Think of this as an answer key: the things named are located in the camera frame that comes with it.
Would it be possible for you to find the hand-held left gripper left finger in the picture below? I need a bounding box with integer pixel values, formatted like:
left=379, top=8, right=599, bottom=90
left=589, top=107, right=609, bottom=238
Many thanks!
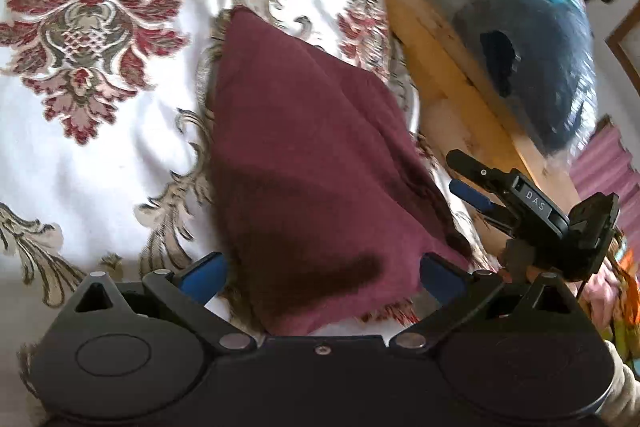
left=74, top=251, right=257, bottom=353

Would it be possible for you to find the colourful clothes pile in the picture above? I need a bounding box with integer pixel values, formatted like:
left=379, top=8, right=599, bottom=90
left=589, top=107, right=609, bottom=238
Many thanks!
left=585, top=232, right=640, bottom=363

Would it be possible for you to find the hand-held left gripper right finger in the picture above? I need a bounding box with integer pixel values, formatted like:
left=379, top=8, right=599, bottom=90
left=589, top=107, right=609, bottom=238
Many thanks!
left=389, top=251, right=574, bottom=352

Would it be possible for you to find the floral satin bedspread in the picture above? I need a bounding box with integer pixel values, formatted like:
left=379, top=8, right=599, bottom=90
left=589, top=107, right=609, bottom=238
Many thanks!
left=0, top=0, right=506, bottom=408

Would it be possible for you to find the purple striped cloth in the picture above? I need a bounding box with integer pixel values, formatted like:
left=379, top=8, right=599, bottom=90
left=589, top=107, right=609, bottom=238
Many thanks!
left=570, top=117, right=640, bottom=220

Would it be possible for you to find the wooden bed frame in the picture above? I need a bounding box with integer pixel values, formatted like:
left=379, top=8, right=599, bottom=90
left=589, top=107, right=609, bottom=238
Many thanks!
left=192, top=0, right=583, bottom=214

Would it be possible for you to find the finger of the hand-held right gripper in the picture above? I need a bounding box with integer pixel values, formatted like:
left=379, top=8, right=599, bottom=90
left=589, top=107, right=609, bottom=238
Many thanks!
left=446, top=150, right=512, bottom=196
left=448, top=179, right=512, bottom=229

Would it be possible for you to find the maroon sweater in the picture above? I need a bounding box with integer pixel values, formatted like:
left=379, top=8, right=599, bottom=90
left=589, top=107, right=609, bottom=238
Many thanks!
left=207, top=7, right=474, bottom=338

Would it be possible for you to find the plastic bag with blue plush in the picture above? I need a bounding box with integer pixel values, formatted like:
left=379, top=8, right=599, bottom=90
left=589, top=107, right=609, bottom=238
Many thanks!
left=405, top=0, right=599, bottom=158

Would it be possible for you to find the person's beige clothing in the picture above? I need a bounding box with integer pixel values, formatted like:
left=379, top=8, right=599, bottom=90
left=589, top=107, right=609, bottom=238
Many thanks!
left=600, top=339, right=640, bottom=427

